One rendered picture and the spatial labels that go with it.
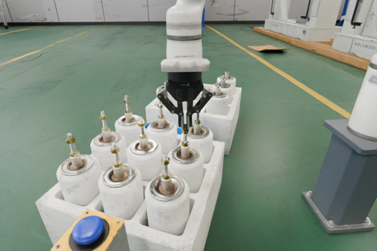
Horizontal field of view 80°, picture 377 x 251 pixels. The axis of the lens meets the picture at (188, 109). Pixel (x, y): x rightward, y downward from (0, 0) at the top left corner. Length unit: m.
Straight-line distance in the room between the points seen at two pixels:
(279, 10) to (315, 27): 1.38
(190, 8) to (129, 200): 0.42
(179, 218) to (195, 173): 0.12
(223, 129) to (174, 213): 0.52
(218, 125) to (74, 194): 0.58
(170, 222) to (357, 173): 0.49
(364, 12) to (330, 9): 0.73
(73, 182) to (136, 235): 0.19
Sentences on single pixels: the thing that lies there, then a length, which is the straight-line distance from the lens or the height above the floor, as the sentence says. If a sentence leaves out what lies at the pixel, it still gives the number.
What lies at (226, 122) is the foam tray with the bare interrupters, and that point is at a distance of 0.93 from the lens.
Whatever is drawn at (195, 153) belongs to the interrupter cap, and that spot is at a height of 0.25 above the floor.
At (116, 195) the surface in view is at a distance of 0.53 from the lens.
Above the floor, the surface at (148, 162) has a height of 0.23.
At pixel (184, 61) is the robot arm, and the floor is 0.51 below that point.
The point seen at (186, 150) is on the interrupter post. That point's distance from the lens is 0.57.
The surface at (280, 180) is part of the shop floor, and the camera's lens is 0.95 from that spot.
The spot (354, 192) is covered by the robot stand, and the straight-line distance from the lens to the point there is 0.77.
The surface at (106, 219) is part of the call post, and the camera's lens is 0.39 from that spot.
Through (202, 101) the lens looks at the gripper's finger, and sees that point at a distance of 0.50.
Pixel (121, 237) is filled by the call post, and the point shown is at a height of 0.29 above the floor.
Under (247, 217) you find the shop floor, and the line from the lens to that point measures 0.80.
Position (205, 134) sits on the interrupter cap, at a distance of 0.67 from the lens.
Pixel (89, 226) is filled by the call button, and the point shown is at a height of 0.33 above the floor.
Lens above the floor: 0.61
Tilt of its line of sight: 26 degrees down
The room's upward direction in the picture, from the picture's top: straight up
